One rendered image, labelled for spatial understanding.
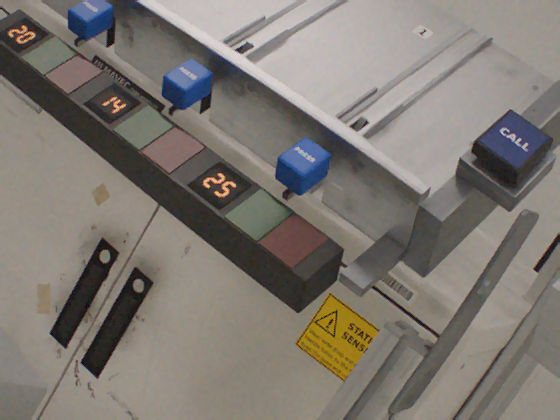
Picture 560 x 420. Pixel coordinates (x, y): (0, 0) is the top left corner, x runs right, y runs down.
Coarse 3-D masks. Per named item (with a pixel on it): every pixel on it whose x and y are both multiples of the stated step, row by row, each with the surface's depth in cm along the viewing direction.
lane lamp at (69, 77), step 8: (80, 56) 87; (64, 64) 86; (72, 64) 86; (80, 64) 87; (88, 64) 87; (56, 72) 86; (64, 72) 86; (72, 72) 86; (80, 72) 86; (88, 72) 86; (96, 72) 86; (56, 80) 85; (64, 80) 85; (72, 80) 85; (80, 80) 85; (88, 80) 85; (64, 88) 85; (72, 88) 85
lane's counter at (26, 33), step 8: (16, 24) 89; (24, 24) 89; (32, 24) 89; (0, 32) 88; (8, 32) 88; (16, 32) 88; (24, 32) 88; (32, 32) 89; (40, 32) 89; (8, 40) 88; (16, 40) 88; (24, 40) 88; (32, 40) 88; (16, 48) 87; (24, 48) 87
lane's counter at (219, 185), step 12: (216, 168) 81; (228, 168) 81; (204, 180) 80; (216, 180) 80; (228, 180) 80; (240, 180) 81; (204, 192) 80; (216, 192) 80; (228, 192) 80; (240, 192) 80; (216, 204) 79
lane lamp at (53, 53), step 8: (56, 40) 88; (40, 48) 87; (48, 48) 87; (56, 48) 88; (64, 48) 88; (72, 48) 88; (24, 56) 87; (32, 56) 87; (40, 56) 87; (48, 56) 87; (56, 56) 87; (64, 56) 87; (72, 56) 87; (32, 64) 86; (40, 64) 86; (48, 64) 86; (56, 64) 86; (40, 72) 86
